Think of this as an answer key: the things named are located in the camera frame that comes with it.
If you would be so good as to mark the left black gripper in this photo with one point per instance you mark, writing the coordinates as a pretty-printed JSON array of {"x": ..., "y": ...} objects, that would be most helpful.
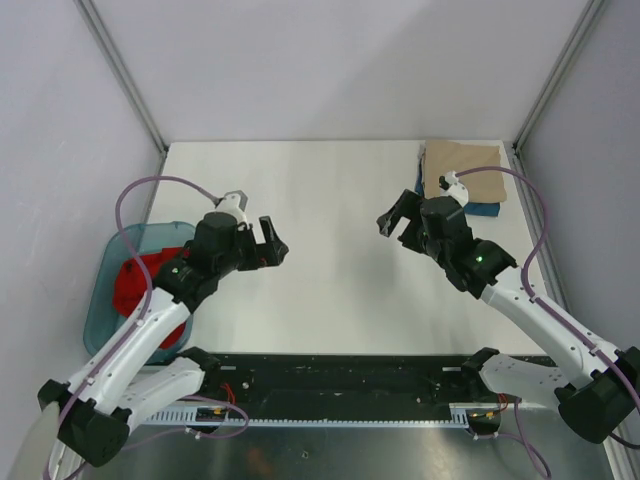
[{"x": 271, "y": 253}]

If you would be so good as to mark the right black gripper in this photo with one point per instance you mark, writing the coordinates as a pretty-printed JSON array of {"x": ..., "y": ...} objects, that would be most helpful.
[{"x": 407, "y": 206}]

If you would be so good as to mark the red t-shirt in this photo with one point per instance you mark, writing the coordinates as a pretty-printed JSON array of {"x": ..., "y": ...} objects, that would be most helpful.
[{"x": 130, "y": 284}]

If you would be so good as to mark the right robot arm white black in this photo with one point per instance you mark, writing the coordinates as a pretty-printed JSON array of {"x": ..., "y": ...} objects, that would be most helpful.
[{"x": 593, "y": 385}]

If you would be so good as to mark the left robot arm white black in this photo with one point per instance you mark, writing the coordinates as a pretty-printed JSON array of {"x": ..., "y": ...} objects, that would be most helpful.
[{"x": 101, "y": 405}]

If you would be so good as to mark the folded beige t-shirt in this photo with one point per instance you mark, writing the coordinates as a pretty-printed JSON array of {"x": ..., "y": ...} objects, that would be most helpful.
[{"x": 443, "y": 156}]

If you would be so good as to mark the folded blue t-shirt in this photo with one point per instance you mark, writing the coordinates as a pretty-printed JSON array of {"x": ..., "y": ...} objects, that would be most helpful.
[{"x": 472, "y": 208}]

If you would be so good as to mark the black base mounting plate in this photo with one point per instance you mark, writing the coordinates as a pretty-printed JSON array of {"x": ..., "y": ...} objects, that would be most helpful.
[{"x": 270, "y": 387}]

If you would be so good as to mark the teal translucent plastic bin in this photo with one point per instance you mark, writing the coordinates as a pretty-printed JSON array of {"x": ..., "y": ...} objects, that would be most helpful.
[{"x": 102, "y": 318}]

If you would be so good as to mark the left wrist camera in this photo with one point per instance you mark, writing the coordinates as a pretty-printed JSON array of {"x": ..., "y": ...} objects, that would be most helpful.
[{"x": 233, "y": 203}]

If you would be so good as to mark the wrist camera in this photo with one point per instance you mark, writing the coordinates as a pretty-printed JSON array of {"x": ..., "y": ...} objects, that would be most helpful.
[
  {"x": 451, "y": 186},
  {"x": 233, "y": 203}
]

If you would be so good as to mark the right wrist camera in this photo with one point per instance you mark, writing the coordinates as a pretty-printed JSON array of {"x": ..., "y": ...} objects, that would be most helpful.
[{"x": 451, "y": 186}]

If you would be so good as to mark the right aluminium frame post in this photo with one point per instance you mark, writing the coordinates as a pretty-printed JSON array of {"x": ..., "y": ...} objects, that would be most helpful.
[{"x": 578, "y": 37}]

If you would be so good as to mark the aluminium frame post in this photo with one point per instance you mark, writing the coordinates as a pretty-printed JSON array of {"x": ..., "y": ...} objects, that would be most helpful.
[
  {"x": 111, "y": 54},
  {"x": 578, "y": 37}
]

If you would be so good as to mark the left aluminium frame post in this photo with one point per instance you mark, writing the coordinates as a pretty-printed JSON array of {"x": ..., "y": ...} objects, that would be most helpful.
[{"x": 111, "y": 54}]

